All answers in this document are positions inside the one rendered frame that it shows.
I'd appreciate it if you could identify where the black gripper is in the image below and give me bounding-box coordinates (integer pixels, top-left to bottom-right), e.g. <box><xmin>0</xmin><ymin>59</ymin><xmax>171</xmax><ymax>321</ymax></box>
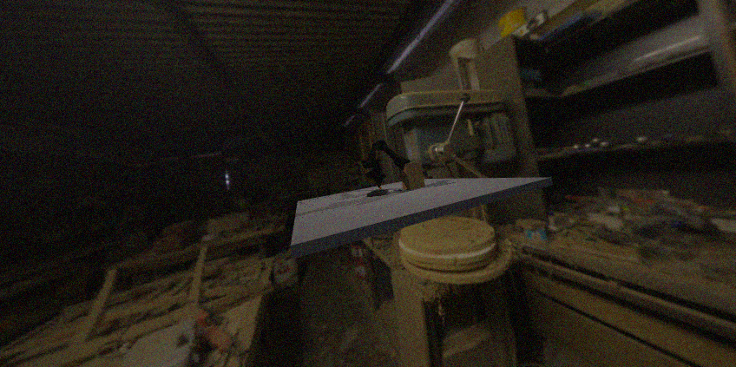
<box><xmin>370</xmin><ymin>167</ymin><xmax>386</xmax><ymax>188</ymax></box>

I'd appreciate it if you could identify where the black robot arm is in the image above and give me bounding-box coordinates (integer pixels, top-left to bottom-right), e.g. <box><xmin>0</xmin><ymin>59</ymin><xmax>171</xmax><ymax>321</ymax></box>
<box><xmin>362</xmin><ymin>140</ymin><xmax>410</xmax><ymax>178</ymax></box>

